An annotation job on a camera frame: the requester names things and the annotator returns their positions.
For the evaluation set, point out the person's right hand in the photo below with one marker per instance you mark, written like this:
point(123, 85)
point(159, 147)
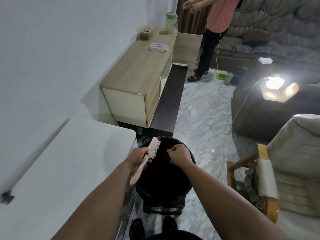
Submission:
point(182, 156)

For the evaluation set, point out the person's left hand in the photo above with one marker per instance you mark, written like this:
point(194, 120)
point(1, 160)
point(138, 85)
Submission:
point(136, 159)

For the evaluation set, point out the person's left fingers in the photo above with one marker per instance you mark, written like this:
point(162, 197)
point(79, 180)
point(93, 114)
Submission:
point(146, 162)

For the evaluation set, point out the person's right fingers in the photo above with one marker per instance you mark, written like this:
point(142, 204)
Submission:
point(173, 154)

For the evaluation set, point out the pink hairbrush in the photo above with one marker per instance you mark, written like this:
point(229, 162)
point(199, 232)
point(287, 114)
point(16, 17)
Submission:
point(151, 149)

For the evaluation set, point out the person's right forearm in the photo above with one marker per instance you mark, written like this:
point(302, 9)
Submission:
point(225, 204)

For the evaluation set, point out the person's left forearm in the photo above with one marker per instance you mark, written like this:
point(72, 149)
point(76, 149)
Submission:
point(100, 207)

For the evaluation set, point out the black trash bin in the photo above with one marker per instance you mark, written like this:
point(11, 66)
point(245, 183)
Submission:
point(162, 182)

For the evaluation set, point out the dark low bench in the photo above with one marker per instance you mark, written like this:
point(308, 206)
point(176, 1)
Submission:
point(170, 97)

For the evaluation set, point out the person's right sandal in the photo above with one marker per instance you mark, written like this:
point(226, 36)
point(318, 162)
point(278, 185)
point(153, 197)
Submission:
point(170, 224)

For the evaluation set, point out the person's sandal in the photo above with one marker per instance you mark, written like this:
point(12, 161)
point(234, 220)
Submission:
point(194, 77)
point(136, 229)
point(170, 224)

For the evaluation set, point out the person's left sandal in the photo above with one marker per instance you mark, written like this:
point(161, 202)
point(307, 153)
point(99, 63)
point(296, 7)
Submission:
point(136, 229)

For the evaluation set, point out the person's black clothing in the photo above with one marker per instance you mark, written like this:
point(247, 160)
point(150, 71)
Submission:
point(180, 235)

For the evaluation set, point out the white table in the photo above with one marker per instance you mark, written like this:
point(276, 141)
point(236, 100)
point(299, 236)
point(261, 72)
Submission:
point(62, 177)

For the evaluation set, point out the light wooden cabinet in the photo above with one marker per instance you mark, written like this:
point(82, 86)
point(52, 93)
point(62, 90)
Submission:
point(135, 77)

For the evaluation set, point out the green bowl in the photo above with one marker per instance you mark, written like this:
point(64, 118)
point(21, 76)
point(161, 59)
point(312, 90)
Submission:
point(221, 75)

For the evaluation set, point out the dark brown coffee table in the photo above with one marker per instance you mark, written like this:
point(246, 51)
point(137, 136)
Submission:
point(257, 114)

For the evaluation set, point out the green cup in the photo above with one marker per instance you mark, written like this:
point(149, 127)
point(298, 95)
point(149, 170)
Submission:
point(228, 79)

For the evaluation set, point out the small black bin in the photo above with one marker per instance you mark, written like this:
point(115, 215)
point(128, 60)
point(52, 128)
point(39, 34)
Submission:
point(239, 75)

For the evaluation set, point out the wooden panel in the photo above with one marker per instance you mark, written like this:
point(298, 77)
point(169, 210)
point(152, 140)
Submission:
point(187, 48)

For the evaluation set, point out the clear plastic lidded box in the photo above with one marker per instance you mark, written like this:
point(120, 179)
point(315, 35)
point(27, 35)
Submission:
point(158, 46)

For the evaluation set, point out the wooden armchair with cream cushions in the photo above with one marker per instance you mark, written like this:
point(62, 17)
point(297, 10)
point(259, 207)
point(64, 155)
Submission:
point(292, 167)

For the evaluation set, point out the brown box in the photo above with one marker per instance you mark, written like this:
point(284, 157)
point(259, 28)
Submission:
point(145, 34)

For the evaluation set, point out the bright lamp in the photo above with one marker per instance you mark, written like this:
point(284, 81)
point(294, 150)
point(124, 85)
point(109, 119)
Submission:
point(275, 82)

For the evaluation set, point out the green water jug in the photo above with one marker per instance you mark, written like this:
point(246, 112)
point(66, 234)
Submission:
point(171, 23)

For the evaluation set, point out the white paper box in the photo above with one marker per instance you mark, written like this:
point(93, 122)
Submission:
point(265, 60)

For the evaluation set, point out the brown curtain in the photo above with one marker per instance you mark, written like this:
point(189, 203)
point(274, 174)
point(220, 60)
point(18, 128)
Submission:
point(190, 22)

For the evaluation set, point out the small black object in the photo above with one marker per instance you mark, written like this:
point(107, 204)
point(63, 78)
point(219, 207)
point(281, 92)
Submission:
point(7, 198)

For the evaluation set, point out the grey sofa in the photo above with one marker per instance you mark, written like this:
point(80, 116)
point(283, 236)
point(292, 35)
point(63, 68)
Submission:
point(275, 29)

